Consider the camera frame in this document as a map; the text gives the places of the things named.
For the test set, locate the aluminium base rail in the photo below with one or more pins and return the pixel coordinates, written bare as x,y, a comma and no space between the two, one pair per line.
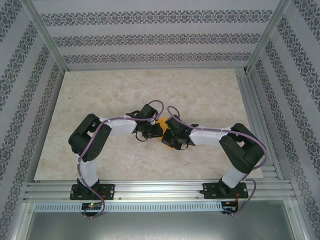
160,191

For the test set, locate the right controller board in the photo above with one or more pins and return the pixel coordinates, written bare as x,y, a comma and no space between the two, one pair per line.
228,208

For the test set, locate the controller board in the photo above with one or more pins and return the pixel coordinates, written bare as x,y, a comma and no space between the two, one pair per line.
91,206
228,208

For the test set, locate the aluminium left frame post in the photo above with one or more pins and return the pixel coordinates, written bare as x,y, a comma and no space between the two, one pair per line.
46,35

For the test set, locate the aluminium right frame post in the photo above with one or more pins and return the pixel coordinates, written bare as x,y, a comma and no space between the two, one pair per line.
268,35

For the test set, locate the orange paper sheet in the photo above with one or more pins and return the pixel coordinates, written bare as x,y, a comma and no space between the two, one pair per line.
162,121

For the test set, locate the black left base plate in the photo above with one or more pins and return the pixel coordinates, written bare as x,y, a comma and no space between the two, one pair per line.
107,191

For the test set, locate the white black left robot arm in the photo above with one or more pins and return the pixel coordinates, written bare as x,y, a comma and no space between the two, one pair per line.
120,128

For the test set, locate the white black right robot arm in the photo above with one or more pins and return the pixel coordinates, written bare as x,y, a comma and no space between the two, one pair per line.
207,137

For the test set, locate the grey metal panel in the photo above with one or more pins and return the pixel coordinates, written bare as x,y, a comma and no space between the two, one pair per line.
160,227

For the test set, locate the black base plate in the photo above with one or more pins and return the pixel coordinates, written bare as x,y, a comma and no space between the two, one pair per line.
210,191
107,191

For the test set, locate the aluminium frame post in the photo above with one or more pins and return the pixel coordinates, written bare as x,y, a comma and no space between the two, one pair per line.
268,35
46,35

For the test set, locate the left controller board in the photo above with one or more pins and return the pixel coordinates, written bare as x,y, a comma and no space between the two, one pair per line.
91,206

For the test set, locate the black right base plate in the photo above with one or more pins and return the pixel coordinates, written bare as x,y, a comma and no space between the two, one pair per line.
210,191

